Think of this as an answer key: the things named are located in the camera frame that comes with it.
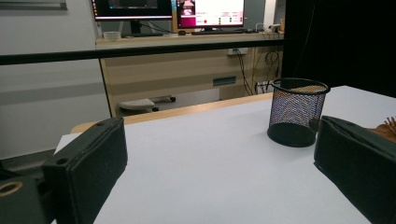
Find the black mesh pen holder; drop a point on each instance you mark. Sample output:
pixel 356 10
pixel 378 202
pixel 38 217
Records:
pixel 295 109

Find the white bowl on desk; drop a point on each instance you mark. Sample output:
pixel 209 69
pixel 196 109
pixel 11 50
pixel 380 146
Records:
pixel 112 35

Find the white cabinet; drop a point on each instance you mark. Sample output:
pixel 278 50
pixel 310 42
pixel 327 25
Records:
pixel 46 93

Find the black curtain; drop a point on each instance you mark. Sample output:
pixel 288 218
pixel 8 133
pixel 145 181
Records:
pixel 342 43

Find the brown wooden hairbrush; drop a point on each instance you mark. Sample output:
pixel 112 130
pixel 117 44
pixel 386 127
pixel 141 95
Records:
pixel 387 130

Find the black keyboard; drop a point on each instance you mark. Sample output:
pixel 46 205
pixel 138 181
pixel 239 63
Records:
pixel 218 32

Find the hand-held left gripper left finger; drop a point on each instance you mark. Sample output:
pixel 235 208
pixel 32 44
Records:
pixel 87 168

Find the black computer mouse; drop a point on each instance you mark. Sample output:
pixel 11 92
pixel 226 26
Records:
pixel 181 32

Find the bright-screen computer monitor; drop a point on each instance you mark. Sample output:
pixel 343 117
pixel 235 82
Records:
pixel 218 12

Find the white chair base with castors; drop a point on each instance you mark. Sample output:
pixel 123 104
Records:
pixel 137 104

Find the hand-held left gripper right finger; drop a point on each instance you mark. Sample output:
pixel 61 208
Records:
pixel 358 161

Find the white power strip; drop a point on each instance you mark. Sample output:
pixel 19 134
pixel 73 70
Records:
pixel 237 51

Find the light wooden desk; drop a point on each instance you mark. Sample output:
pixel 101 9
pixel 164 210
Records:
pixel 174 74

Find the dark-screen computer monitor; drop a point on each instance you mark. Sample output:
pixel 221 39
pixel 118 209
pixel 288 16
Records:
pixel 134 9

